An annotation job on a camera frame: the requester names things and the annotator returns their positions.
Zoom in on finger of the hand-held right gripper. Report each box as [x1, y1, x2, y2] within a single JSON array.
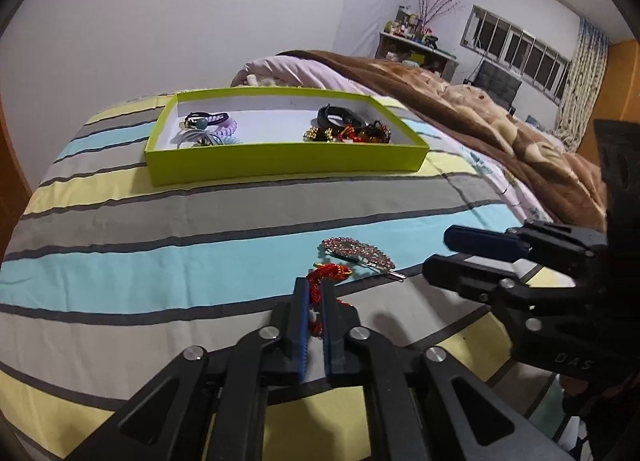
[[444, 222, 609, 283], [422, 254, 596, 343]]

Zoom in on green cardboard box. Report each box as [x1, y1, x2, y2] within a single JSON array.
[[144, 87, 431, 188]]

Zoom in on red braided bracelet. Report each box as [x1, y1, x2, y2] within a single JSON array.
[[332, 125, 366, 144]]

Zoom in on black chair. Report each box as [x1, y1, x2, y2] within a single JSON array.
[[470, 61, 523, 114]]

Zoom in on wooden cabinet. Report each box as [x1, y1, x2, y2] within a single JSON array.
[[592, 40, 640, 128]]

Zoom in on pink flower branches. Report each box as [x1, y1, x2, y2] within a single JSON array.
[[414, 0, 460, 32]]

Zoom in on window with bars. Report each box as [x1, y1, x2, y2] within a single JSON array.
[[460, 5, 573, 104]]

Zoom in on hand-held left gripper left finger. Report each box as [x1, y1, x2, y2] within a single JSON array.
[[65, 277, 313, 461]]

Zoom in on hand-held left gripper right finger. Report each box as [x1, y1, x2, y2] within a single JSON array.
[[320, 280, 576, 461]]

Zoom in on black hair tie teal bead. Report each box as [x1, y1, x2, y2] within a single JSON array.
[[184, 110, 231, 132]]

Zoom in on purple spiral hair tie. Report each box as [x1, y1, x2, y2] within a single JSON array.
[[212, 113, 238, 139]]

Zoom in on patterned curtain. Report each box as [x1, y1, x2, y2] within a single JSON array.
[[555, 18, 611, 152]]

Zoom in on brown fleece blanket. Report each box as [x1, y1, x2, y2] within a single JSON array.
[[277, 50, 608, 232]]

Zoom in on black hair ties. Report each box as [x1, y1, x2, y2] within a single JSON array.
[[317, 104, 368, 129]]

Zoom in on striped bed sheet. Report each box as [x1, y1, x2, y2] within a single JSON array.
[[0, 88, 566, 461]]

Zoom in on row of small shelf items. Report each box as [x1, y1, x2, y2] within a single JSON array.
[[384, 6, 441, 49]]

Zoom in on wooden door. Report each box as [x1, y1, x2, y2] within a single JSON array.
[[0, 111, 32, 222]]

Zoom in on red knot ornament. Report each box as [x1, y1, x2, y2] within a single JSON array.
[[306, 263, 353, 339]]

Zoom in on dark beaded bracelet orange bead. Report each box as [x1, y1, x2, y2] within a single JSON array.
[[357, 120, 393, 144]]

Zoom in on pink rhinestone hair clip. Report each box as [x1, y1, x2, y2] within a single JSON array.
[[321, 237, 407, 281]]

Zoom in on wall shelf unit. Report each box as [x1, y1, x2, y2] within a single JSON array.
[[376, 31, 460, 82]]

